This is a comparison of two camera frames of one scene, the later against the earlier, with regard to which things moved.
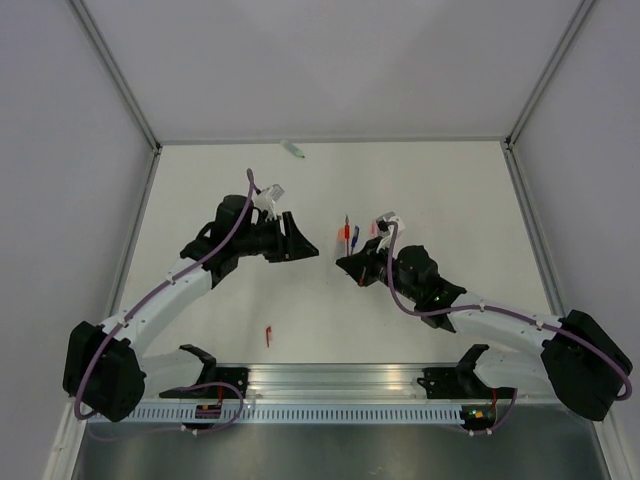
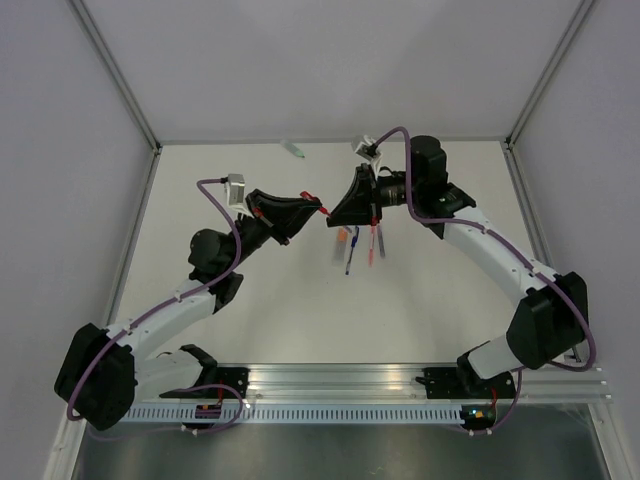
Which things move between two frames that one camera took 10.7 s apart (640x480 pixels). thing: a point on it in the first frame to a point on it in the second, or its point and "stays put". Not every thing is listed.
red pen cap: (268, 331) to (307, 194)
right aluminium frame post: (582, 10) stays put
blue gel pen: (354, 239) stays put
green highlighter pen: (292, 149) stays put
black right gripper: (360, 265) to (361, 201)
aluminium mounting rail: (326, 383) stays put
